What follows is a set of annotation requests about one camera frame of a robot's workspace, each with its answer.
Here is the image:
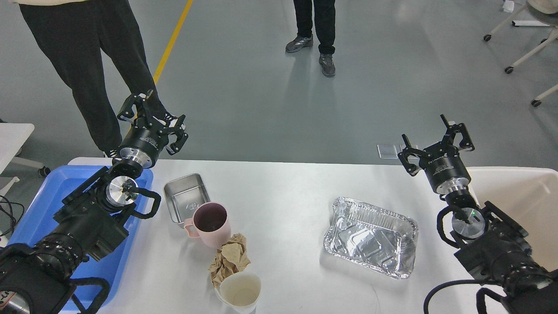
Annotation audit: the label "crumpled brown paper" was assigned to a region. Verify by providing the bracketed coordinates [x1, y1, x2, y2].
[208, 233, 251, 288]

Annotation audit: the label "white side table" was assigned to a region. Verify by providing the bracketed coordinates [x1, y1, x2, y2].
[0, 123, 51, 177]

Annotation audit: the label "small stainless steel tray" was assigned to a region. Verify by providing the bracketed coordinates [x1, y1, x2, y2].
[163, 173, 211, 229]

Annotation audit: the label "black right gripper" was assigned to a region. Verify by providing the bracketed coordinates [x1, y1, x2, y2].
[398, 114, 475, 194]

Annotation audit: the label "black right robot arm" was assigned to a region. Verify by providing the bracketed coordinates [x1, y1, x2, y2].
[397, 115, 558, 314]

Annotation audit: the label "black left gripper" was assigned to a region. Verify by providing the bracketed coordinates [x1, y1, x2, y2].
[117, 90, 189, 168]

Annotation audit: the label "blue plastic tray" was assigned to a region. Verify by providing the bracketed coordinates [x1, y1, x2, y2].
[8, 165, 153, 313]

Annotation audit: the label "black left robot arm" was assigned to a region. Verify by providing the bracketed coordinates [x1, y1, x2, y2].
[0, 89, 188, 314]

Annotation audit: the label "aluminium foil tray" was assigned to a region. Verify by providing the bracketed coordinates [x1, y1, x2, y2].
[323, 197, 419, 280]

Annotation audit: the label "person in black trousers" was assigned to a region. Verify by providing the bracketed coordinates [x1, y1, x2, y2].
[17, 0, 179, 157]

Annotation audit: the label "white wheeled chair base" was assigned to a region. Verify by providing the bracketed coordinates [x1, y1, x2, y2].
[483, 0, 558, 108]

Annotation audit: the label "pink ribbed mug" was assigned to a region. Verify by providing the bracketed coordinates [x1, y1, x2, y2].
[184, 201, 231, 249]

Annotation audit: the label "person with grey shoes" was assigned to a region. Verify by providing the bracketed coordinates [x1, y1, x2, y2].
[285, 0, 336, 77]

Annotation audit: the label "black cables at left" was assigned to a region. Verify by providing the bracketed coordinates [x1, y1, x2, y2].
[0, 195, 26, 238]

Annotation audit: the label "white paper cup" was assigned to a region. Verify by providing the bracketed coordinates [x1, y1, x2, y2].
[215, 270, 262, 314]

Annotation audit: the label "beige plastic bin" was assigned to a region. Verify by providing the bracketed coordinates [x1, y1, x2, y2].
[468, 167, 558, 271]

